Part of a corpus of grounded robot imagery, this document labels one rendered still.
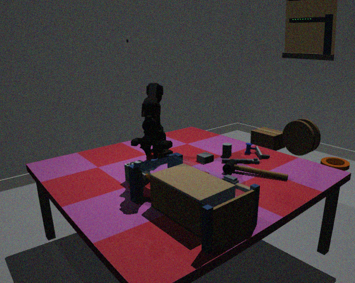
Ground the grey cylinder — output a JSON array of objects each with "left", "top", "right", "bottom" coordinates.
[{"left": 223, "top": 143, "right": 232, "bottom": 157}]

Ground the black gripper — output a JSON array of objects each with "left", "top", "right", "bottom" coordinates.
[{"left": 131, "top": 129, "right": 172, "bottom": 158}]

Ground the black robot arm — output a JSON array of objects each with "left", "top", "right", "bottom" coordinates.
[{"left": 140, "top": 83, "right": 166, "bottom": 148}]

